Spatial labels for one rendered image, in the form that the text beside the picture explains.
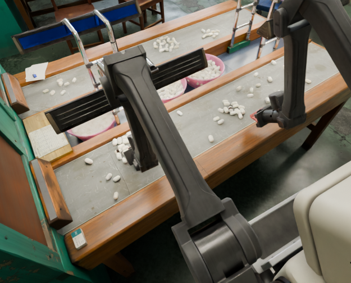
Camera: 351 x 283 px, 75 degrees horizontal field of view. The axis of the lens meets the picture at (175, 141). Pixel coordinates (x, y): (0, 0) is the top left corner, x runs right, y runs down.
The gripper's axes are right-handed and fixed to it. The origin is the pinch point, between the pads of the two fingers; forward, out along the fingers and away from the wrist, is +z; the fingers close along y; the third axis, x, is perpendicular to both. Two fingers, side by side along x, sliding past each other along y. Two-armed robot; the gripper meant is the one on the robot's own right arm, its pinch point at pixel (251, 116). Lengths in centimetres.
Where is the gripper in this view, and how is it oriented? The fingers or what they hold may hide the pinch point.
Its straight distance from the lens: 114.1
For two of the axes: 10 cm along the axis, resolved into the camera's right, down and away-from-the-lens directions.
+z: -4.1, -1.0, 9.1
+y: -8.3, 4.6, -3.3
